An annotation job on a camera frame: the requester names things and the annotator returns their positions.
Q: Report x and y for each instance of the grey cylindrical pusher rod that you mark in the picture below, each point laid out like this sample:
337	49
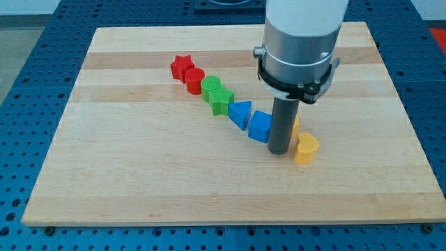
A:
283	118

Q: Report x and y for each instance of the black clamp ring mount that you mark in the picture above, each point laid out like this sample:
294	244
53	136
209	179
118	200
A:
306	83

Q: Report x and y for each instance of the yellow hexagon block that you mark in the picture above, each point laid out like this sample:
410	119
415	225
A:
296	127

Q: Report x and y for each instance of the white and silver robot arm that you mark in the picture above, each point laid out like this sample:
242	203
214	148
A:
295	59

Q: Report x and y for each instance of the blue cube block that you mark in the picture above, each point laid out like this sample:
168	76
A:
259	126

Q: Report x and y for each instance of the yellow heart block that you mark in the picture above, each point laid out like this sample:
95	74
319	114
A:
306	148

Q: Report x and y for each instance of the blue triangle block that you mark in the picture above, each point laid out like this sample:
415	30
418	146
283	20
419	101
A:
240	113

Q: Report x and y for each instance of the green star block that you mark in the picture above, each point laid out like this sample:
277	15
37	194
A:
219	100

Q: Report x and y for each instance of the green cylinder block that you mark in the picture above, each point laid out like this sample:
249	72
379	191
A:
208	84

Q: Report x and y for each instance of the red cylinder block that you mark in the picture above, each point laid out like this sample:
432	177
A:
193	78

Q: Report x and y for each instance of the red star block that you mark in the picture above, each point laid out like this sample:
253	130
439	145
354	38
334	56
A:
180	66

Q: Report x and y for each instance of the wooden board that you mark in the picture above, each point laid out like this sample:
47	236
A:
134	148

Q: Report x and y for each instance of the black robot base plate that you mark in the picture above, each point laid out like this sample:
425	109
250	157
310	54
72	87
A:
201	6

